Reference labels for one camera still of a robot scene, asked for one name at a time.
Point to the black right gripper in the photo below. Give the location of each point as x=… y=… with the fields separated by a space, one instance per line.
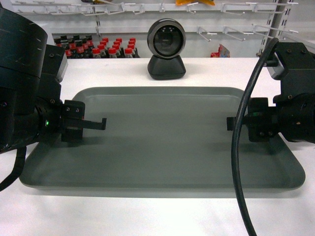
x=261 y=120

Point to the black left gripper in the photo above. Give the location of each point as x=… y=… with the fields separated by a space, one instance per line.
x=54 y=119

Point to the grey rectangular serving tray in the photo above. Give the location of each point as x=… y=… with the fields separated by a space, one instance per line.
x=155 y=138

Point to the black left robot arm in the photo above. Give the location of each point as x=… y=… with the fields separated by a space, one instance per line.
x=31 y=72

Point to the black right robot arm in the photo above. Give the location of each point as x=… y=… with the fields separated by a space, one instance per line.
x=294 y=112

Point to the red snack packet on shelf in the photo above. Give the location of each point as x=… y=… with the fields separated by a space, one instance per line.
x=222 y=52

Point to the black round barcode scanner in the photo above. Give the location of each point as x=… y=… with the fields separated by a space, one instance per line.
x=166 y=39

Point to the orange snack bag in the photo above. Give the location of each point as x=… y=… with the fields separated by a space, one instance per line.
x=187 y=2

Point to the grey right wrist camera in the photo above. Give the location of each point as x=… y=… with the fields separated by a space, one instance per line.
x=276 y=69

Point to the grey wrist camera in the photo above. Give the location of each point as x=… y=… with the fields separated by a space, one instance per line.
x=62 y=66
x=276 y=69

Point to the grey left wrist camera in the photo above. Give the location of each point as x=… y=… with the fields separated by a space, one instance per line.
x=62 y=66

